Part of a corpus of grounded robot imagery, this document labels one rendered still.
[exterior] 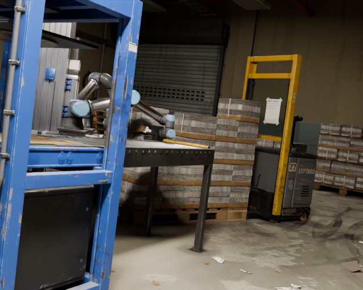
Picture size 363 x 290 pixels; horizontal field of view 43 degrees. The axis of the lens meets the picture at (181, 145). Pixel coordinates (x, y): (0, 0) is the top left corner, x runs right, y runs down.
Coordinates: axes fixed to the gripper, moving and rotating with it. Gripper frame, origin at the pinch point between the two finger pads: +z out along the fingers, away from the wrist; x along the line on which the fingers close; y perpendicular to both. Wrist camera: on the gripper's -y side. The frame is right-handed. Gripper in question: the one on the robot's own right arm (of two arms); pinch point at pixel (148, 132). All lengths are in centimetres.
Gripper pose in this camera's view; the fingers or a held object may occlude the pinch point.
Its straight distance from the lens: 409.7
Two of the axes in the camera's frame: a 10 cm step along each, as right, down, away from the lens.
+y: 1.3, -9.9, -0.5
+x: -7.8, -0.7, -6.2
